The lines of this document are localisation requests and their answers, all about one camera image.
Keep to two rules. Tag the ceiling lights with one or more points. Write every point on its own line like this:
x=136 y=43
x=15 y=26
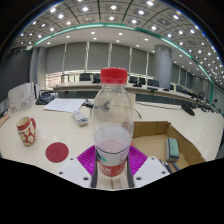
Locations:
x=113 y=7

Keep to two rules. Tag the black bag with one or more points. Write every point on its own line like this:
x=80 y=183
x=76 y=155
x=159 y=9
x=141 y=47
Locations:
x=45 y=98

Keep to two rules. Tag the clear red-capped drink bottle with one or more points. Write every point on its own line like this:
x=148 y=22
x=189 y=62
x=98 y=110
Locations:
x=112 y=133

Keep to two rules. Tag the black office chairs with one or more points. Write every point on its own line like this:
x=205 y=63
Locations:
x=85 y=77

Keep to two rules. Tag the red and cream mug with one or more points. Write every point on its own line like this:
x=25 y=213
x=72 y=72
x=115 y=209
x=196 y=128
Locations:
x=26 y=131

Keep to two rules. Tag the open brown cardboard box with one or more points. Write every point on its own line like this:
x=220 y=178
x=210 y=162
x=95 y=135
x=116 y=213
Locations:
x=190 y=146

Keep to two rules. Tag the flat round red coaster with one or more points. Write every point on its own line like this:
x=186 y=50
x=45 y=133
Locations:
x=57 y=152

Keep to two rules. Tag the black marker pen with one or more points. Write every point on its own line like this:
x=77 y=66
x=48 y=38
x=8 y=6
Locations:
x=175 y=166
x=164 y=166

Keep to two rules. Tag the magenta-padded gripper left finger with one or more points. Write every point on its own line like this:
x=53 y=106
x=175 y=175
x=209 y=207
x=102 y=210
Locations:
x=85 y=160

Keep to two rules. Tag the white paper sheet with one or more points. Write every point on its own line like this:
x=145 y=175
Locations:
x=64 y=105

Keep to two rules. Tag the grey-green whiteboard eraser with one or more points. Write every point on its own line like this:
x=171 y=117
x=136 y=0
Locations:
x=172 y=149

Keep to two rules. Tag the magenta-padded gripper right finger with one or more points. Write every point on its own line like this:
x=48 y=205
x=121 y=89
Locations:
x=138 y=160

